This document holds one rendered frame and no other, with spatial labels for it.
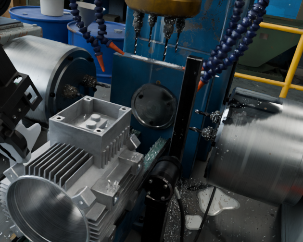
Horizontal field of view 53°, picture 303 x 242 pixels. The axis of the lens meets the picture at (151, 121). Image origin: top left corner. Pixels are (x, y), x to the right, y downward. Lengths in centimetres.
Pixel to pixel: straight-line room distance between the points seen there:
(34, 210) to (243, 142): 43
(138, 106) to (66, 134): 43
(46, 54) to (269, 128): 57
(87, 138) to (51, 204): 19
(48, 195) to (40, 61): 35
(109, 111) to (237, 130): 26
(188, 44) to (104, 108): 44
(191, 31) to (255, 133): 42
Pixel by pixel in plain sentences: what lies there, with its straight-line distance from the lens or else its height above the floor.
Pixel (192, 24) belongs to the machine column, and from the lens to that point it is 95.
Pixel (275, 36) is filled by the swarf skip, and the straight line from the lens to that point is 487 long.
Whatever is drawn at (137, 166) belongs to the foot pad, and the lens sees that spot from 56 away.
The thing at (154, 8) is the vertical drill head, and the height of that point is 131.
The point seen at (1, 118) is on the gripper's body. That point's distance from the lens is 42.
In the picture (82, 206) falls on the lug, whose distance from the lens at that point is 47.
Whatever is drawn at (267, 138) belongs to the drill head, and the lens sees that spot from 66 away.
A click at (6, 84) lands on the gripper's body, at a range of 43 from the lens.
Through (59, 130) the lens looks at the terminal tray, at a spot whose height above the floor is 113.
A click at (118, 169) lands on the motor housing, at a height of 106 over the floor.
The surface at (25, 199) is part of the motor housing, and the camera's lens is 60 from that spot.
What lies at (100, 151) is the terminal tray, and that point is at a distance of 50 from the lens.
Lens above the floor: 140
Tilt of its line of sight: 28 degrees down
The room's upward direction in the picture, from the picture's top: 9 degrees clockwise
